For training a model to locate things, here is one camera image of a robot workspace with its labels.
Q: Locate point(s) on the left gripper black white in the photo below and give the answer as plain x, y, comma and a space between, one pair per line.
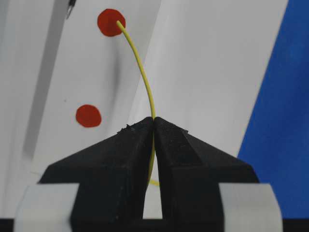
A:
102, 189

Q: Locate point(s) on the blue table cloth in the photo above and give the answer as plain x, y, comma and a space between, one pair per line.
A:
276, 142

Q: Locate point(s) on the orange handled soldering iron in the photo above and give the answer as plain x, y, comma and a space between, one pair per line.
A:
71, 5

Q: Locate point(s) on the small white raised plate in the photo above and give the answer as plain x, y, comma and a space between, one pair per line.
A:
89, 68

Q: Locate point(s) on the left red dot mark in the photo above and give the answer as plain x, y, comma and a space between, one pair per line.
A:
88, 116

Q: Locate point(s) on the large white base board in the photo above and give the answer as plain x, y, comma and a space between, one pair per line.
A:
205, 64

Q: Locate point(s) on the middle red dot mark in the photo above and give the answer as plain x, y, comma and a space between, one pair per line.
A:
106, 22

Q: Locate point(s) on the red dot mark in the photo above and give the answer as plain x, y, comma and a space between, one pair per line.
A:
88, 116
106, 22

